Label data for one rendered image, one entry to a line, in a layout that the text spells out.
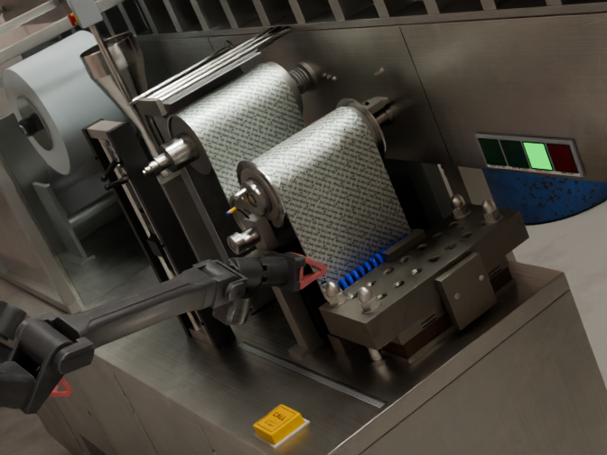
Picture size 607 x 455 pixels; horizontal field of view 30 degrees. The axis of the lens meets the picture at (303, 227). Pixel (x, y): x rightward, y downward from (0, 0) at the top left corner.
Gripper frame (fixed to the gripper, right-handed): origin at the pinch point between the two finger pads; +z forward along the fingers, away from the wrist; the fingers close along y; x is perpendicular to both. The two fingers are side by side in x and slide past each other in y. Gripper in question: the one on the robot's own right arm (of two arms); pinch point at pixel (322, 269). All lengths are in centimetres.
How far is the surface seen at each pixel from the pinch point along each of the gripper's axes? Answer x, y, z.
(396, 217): 10.2, 0.2, 16.8
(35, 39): 45, -102, -25
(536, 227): -12, -149, 194
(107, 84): 34, -75, -16
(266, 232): 6.6, -7.0, -8.8
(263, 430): -27.2, 10.4, -17.3
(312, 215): 10.7, 0.2, -3.0
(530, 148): 26.0, 34.8, 19.7
